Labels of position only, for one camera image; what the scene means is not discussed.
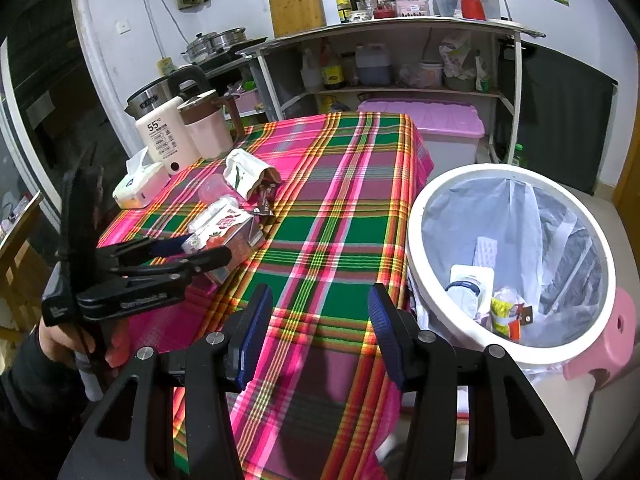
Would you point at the brown cardboard piece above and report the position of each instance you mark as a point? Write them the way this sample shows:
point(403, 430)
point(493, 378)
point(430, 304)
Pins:
point(526, 314)

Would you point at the pink green plaid tablecloth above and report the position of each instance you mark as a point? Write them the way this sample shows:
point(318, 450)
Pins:
point(340, 240)

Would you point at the person's left forearm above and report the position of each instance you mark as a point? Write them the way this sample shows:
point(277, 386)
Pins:
point(35, 410)

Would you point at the steel electric kettle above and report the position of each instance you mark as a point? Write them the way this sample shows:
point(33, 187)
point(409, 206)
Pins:
point(150, 97)

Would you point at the pink lidded storage box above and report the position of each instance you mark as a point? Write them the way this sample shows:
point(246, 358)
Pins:
point(425, 117)

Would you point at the steel steamer pot with lid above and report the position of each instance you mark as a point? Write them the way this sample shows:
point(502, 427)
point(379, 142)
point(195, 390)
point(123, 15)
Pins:
point(200, 47)

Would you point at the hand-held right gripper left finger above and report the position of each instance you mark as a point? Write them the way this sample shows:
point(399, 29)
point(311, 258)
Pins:
point(247, 345)

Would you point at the translucent plastic bin bag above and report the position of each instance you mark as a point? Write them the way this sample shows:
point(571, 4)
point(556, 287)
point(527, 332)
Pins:
point(550, 240)

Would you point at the green bottle with yellow label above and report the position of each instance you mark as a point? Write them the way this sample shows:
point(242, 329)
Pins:
point(342, 5)

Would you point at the person's left hand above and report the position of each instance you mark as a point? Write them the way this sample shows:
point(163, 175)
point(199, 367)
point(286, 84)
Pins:
point(117, 345)

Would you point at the white wall socket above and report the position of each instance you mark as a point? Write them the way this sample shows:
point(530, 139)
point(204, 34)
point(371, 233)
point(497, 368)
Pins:
point(123, 26)

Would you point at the green plastic bottle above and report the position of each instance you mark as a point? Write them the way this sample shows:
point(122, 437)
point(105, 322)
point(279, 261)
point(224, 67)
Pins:
point(520, 156)

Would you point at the yellow wooden door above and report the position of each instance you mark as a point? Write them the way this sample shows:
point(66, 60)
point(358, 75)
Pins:
point(627, 185)

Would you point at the yellow snack wrapper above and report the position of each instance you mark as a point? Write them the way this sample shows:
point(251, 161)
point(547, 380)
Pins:
point(502, 310)

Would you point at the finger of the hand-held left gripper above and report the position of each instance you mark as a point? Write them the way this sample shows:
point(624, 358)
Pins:
point(167, 247)
point(205, 260)

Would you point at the pink strawberry print carton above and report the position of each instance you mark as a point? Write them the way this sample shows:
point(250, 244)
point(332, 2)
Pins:
point(235, 240)

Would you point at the oil bottle with yellow label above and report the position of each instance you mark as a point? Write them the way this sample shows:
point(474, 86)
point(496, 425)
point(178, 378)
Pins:
point(331, 72)

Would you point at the white tissue box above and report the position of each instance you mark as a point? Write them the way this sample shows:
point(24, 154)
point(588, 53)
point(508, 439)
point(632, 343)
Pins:
point(140, 185)

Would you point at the dark liquid plastic jug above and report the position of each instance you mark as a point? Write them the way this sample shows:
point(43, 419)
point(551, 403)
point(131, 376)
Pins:
point(372, 67)

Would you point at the red bowl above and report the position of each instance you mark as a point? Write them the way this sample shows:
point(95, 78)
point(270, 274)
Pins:
point(385, 13)

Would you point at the yellowed power strip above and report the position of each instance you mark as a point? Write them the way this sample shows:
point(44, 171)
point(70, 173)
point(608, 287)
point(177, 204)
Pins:
point(166, 66)

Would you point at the crumpled plastic bags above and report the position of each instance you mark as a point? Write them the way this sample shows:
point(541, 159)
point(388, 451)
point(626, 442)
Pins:
point(462, 60)

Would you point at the white plastic package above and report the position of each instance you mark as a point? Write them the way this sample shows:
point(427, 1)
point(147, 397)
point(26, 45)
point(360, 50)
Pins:
point(470, 285)

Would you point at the white round container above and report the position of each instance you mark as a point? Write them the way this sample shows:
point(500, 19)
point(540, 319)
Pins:
point(431, 75)

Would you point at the white shelf counter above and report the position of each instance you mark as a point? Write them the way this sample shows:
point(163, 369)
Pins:
point(400, 25)

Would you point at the wooden chair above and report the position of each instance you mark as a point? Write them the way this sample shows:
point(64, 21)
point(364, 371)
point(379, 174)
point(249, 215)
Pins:
point(20, 270)

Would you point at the white bowl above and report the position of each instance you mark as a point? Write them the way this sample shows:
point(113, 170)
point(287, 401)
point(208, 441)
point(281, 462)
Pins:
point(359, 15)

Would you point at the white and brown paper bag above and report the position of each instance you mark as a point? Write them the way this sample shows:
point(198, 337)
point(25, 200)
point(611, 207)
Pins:
point(247, 170)

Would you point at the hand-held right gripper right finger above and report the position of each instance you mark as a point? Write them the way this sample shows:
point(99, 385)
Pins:
point(387, 335)

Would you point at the pink utensil basket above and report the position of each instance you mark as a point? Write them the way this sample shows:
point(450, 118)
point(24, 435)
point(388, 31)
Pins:
point(412, 8)

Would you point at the white plastic bottle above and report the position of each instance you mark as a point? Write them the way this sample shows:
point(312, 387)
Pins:
point(310, 75)

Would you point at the red drinking bottle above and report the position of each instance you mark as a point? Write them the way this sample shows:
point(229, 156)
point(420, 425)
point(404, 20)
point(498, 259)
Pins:
point(472, 5)

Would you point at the black cloth panel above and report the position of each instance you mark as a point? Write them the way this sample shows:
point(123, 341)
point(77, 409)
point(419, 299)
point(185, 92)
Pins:
point(560, 120)

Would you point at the pink plastic stool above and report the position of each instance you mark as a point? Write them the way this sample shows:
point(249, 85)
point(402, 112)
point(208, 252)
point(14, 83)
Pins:
point(610, 340)

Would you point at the wooden cutting board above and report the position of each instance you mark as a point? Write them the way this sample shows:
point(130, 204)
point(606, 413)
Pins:
point(296, 2)

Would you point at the clear pink plastic cup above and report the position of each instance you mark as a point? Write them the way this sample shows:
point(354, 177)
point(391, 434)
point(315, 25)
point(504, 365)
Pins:
point(217, 190)

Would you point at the white round trash bin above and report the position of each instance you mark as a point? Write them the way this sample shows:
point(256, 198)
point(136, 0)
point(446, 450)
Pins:
point(417, 265)

